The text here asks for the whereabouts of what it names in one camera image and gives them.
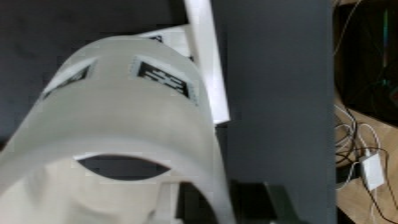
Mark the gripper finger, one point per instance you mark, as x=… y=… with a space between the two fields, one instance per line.
x=261 y=204

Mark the white lamp shade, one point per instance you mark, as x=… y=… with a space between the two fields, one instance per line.
x=112 y=160

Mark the white power adapter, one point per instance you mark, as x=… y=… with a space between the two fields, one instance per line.
x=371 y=171

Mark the white U-shaped fence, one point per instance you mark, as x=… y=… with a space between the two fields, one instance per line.
x=190 y=39

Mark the dark equipment on floor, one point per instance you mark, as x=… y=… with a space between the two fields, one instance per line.
x=366 y=57

